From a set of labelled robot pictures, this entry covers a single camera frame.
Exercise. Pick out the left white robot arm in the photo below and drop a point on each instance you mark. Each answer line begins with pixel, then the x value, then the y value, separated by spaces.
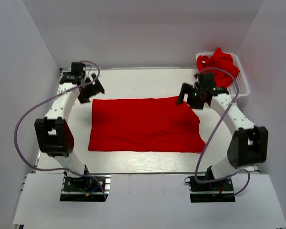
pixel 53 133

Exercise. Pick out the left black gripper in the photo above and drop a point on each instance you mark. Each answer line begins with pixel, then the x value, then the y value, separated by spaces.
pixel 96 88

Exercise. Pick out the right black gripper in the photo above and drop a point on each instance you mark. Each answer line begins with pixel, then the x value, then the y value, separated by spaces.
pixel 186 89

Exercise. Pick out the red t shirt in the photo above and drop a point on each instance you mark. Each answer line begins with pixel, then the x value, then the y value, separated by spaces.
pixel 144 125

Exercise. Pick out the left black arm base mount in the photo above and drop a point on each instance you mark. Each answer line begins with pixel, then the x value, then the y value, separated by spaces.
pixel 82 189

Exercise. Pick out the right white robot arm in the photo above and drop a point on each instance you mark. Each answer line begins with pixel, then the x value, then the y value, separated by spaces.
pixel 249 142

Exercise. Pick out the white plastic basket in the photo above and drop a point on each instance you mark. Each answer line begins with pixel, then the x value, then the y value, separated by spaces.
pixel 240 80

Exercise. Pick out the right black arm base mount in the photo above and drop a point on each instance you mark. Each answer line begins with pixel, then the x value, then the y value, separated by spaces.
pixel 217 192

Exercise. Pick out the red shirts pile in basket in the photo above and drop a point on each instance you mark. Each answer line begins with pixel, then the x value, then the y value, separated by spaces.
pixel 222 61

